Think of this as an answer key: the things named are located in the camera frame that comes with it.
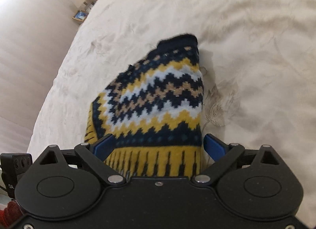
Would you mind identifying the cream bedspread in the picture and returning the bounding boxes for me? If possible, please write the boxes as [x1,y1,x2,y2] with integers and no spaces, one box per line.
[28,0,315,227]

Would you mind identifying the patterned knit sweater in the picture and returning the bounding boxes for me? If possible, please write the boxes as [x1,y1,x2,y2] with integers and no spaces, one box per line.
[84,34,204,178]

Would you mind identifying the cream left nightstand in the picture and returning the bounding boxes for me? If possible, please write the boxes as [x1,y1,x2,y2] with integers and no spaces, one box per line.
[71,0,98,24]

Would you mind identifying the gloved left hand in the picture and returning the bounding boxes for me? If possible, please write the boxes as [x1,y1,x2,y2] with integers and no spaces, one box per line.
[0,201,23,228]

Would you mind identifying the blue photo frame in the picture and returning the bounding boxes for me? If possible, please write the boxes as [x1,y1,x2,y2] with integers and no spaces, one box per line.
[72,10,88,22]

